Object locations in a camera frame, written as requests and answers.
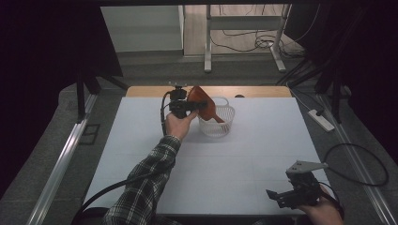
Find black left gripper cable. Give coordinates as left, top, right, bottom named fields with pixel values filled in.
left=70, top=91, right=175, bottom=225

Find white power strip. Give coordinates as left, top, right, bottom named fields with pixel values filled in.
left=307, top=109, right=336, bottom=133

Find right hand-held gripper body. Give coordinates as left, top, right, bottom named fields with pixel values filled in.
left=280, top=159, right=329, bottom=210

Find white cabinet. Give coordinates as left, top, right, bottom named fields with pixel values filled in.
left=100, top=5, right=185, bottom=53

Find aluminium rail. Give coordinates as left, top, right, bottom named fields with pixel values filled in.
left=317, top=93, right=398, bottom=225
left=25, top=93, right=99, bottom=225

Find brown wooden hairbrush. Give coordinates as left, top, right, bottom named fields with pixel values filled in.
left=187, top=85, right=225, bottom=124

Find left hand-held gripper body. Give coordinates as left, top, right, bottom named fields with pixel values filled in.
left=167, top=82, right=192, bottom=120

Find white power strip cable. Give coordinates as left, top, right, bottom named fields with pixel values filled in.
left=285, top=82, right=325, bottom=113

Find white desk frame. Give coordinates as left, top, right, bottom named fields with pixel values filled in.
left=204, top=4, right=293, bottom=74

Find white plastic basket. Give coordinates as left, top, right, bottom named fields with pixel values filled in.
left=197, top=96, right=236, bottom=139

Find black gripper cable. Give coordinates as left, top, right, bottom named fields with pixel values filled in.
left=70, top=91, right=175, bottom=225
left=318, top=142, right=390, bottom=219

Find person's left hand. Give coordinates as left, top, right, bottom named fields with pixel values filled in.
left=164, top=110, right=200, bottom=143

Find person's right hand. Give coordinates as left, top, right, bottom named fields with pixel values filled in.
left=297, top=184, right=345, bottom=225

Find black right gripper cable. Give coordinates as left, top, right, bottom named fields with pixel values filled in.
left=318, top=142, right=390, bottom=219

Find tangle of black floor cables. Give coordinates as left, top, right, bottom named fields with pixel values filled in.
left=209, top=4, right=322, bottom=59

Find white foam board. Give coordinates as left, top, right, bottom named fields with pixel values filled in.
left=84, top=96, right=331, bottom=217

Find black metal stand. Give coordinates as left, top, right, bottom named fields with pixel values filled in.
left=74, top=67, right=130, bottom=124
left=275, top=55, right=353, bottom=125

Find dark curtain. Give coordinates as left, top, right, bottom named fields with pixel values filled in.
left=283, top=0, right=398, bottom=158
left=0, top=0, right=124, bottom=201

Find wooden table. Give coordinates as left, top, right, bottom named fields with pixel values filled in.
left=125, top=85, right=293, bottom=98

